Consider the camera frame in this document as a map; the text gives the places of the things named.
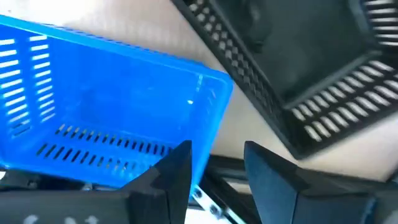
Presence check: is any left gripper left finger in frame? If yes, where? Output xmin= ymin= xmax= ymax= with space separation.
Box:
xmin=0 ymin=139 xmax=193 ymax=224

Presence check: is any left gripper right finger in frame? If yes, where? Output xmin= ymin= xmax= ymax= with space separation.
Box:
xmin=244 ymin=140 xmax=398 ymax=224

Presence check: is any black plastic basket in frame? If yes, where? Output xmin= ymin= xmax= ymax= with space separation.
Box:
xmin=170 ymin=0 xmax=398 ymax=160

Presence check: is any blue plastic basket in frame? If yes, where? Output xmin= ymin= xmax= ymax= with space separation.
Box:
xmin=0 ymin=14 xmax=234 ymax=189

